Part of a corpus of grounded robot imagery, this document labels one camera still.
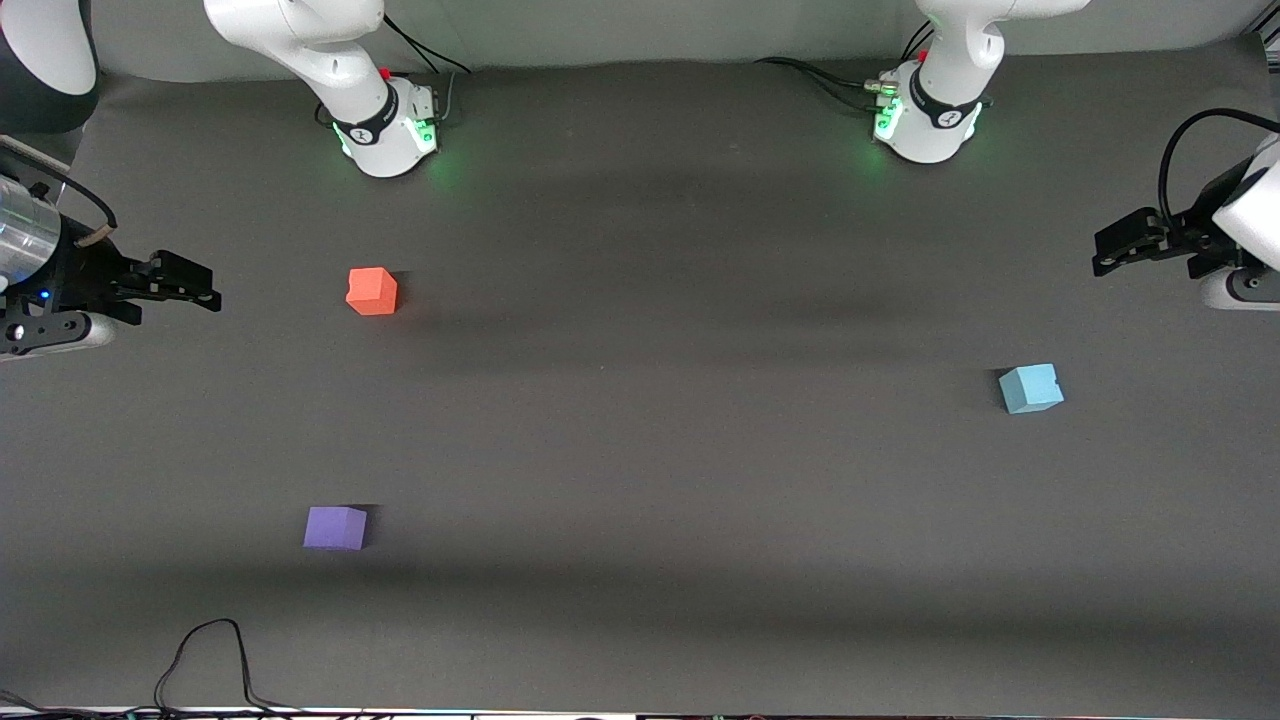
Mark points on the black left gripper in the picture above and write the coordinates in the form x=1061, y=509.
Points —
x=1196, y=233

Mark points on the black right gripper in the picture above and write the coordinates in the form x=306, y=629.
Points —
x=82, y=275

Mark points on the blue foam block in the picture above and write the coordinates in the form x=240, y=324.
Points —
x=1030, y=390

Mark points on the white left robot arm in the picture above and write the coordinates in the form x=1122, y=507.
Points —
x=945, y=60

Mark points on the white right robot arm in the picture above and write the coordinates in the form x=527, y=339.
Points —
x=300, y=40

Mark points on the orange foam block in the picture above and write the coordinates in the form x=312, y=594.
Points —
x=371, y=291

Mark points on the purple foam block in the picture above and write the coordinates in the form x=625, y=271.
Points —
x=335, y=528

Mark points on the pale flat bar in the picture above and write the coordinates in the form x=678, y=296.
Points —
x=30, y=155

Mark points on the dark grey table mat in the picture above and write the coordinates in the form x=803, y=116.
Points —
x=640, y=450

